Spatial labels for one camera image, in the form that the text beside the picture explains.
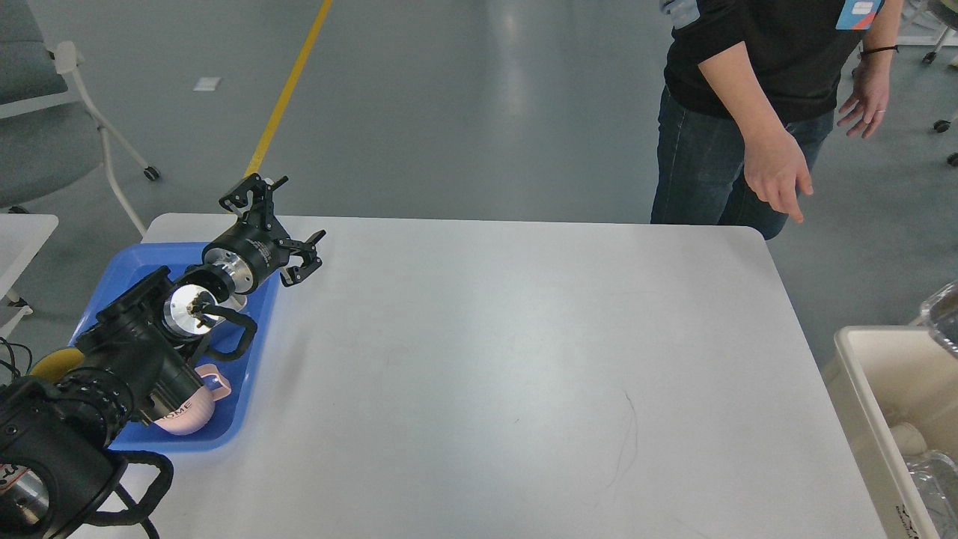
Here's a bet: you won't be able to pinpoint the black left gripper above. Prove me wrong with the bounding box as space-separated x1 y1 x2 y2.
202 174 326 294

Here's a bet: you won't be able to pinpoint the pink mug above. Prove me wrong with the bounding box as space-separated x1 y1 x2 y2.
154 364 232 436

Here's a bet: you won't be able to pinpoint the aluminium foil tray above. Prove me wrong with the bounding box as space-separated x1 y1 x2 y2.
919 280 957 358

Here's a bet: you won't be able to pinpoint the square steel tray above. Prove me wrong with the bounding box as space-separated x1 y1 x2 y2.
218 294 247 311

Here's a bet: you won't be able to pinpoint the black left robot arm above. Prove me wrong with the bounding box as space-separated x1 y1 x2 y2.
1 173 326 538

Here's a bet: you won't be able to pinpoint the person's right hand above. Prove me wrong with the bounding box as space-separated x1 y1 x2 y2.
743 125 812 224

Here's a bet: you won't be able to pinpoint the person's left hand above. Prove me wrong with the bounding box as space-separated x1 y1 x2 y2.
838 50 895 139

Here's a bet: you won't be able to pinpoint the paper scrap on floor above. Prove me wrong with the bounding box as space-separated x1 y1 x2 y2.
192 76 222 92

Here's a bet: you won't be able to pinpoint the blue plastic tray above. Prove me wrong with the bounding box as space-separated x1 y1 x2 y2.
69 242 281 454

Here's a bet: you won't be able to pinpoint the grey office chair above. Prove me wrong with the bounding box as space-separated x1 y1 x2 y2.
1 1 160 234

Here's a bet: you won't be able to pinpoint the white side table left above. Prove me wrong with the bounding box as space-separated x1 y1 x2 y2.
1 213 59 296

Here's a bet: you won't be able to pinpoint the teal mug yellow inside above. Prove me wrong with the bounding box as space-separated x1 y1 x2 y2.
28 347 85 383

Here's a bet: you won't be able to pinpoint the standing person dark clothes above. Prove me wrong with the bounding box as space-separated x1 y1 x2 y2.
650 1 903 240

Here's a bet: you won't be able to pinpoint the white bin right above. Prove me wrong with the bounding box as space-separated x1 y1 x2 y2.
822 326 957 538

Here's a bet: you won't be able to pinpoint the white cup in bin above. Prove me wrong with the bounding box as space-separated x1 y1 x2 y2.
889 421 930 457

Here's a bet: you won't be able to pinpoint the white wheeled rack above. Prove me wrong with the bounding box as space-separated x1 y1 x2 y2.
894 0 958 166

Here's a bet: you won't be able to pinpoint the crumpled foil in bin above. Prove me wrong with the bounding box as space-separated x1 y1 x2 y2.
904 451 957 538

